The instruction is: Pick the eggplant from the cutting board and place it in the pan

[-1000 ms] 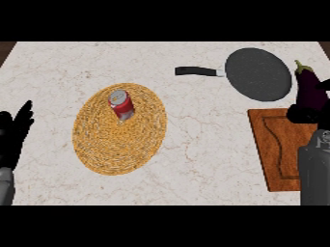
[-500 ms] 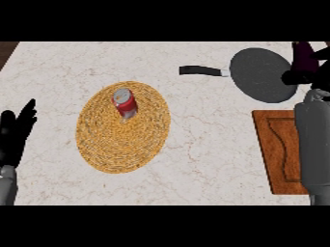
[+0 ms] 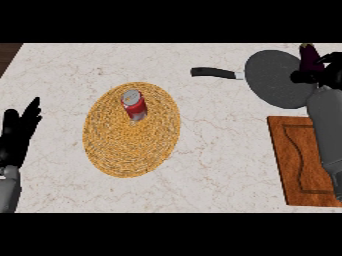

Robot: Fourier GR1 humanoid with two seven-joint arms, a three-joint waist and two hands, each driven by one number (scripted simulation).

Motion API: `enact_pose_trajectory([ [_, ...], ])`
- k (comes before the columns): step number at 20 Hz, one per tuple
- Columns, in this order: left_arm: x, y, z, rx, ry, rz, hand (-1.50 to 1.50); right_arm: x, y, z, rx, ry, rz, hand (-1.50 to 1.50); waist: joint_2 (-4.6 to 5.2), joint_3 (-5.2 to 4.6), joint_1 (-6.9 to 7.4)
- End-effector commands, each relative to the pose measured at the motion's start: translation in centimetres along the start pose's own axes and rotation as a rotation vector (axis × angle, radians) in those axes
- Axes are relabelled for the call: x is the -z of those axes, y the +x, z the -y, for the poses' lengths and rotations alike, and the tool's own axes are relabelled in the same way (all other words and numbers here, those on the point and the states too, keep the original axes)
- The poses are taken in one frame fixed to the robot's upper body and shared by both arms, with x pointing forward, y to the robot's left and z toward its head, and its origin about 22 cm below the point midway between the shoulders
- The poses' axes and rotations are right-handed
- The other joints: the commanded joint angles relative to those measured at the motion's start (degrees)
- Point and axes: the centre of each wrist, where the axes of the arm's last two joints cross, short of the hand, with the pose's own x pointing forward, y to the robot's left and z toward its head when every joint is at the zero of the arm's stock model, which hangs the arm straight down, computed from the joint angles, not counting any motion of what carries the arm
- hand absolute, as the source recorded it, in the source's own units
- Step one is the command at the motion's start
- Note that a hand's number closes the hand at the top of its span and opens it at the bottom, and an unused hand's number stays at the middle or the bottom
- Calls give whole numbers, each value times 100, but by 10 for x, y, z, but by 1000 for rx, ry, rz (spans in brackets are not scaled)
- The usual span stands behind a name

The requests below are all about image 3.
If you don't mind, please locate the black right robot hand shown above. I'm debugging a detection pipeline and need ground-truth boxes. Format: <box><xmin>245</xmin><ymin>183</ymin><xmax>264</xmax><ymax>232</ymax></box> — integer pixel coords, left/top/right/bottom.
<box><xmin>289</xmin><ymin>51</ymin><xmax>342</xmax><ymax>97</ymax></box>

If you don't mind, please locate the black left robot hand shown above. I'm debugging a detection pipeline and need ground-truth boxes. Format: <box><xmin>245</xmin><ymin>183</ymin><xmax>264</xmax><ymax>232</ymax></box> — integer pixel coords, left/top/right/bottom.
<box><xmin>0</xmin><ymin>96</ymin><xmax>44</xmax><ymax>177</ymax></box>

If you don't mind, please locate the purple eggplant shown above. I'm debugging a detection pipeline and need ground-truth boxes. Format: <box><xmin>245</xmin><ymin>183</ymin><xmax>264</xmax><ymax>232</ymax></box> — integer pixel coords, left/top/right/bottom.
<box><xmin>298</xmin><ymin>43</ymin><xmax>326</xmax><ymax>74</ymax></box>

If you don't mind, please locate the brown wooden cutting board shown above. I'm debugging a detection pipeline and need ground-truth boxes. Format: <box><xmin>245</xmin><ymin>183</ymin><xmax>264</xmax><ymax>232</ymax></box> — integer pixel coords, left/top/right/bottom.
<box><xmin>266</xmin><ymin>115</ymin><xmax>342</xmax><ymax>208</ymax></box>

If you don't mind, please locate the round woven yellow placemat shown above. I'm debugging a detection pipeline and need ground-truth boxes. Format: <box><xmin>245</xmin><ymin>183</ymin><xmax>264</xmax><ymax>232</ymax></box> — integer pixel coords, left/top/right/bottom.
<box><xmin>81</xmin><ymin>81</ymin><xmax>183</xmax><ymax>179</ymax></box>

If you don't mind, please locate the red can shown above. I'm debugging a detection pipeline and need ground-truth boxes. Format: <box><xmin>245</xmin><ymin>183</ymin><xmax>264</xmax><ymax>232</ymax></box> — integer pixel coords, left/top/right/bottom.
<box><xmin>120</xmin><ymin>88</ymin><xmax>149</xmax><ymax>122</ymax></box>

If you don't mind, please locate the grey pan with black handle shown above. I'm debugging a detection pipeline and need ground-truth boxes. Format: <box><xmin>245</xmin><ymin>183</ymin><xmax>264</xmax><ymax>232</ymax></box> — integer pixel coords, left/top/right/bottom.
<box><xmin>189</xmin><ymin>49</ymin><xmax>323</xmax><ymax>110</ymax></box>

